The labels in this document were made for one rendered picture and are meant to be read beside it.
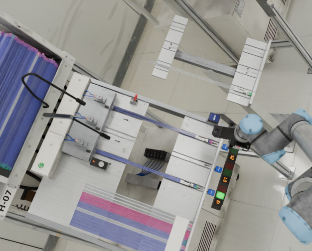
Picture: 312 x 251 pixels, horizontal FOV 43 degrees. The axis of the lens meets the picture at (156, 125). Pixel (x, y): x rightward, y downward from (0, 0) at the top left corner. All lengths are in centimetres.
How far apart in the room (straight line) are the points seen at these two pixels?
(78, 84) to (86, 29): 192
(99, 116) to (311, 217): 106
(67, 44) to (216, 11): 154
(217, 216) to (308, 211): 138
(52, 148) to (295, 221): 109
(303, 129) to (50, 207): 111
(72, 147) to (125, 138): 25
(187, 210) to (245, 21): 131
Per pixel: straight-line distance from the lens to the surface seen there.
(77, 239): 206
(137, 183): 221
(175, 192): 182
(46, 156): 181
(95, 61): 379
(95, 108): 185
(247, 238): 251
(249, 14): 266
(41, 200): 187
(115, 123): 188
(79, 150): 181
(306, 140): 134
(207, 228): 242
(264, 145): 147
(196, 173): 184
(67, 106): 185
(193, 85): 325
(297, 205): 116
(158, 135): 231
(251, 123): 146
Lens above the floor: 215
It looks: 40 degrees down
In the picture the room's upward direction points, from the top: 57 degrees counter-clockwise
